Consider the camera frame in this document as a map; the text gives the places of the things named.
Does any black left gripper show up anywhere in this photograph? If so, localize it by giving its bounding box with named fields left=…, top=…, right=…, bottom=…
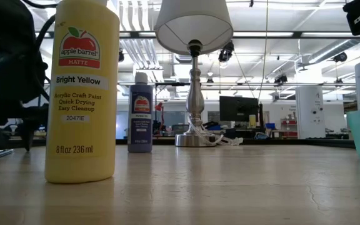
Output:
left=0, top=31, right=49, bottom=153

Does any large purple paint bottle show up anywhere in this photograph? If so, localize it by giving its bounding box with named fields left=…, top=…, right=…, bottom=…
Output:
left=127, top=72, right=154, bottom=153

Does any large yellow paint bottle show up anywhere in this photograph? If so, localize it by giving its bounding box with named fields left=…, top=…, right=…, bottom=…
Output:
left=44, top=0, right=121, bottom=184

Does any white pillar with icons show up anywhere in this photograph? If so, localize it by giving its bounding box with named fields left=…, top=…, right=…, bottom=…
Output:
left=295, top=86, right=326, bottom=139

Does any shelf with red bins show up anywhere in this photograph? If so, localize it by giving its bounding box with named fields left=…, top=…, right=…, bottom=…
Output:
left=281, top=118, right=298, bottom=138

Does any red background lamp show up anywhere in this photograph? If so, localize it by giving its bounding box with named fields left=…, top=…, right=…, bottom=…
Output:
left=154, top=102, right=166, bottom=133

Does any black monitor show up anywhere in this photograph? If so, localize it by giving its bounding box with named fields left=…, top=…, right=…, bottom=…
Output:
left=219, top=96, right=259, bottom=123

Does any silver table lamp white shade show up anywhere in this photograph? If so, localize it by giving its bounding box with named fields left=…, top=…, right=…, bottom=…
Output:
left=154, top=0, right=234, bottom=148

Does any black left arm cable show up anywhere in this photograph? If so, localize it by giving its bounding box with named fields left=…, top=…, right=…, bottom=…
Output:
left=21, top=0, right=59, bottom=51

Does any black aluminium table frame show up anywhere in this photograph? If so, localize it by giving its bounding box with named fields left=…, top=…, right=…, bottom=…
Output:
left=0, top=136, right=356, bottom=150

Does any clear lamp cord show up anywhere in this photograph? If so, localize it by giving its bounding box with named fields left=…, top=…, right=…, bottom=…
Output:
left=186, top=117, right=244, bottom=147

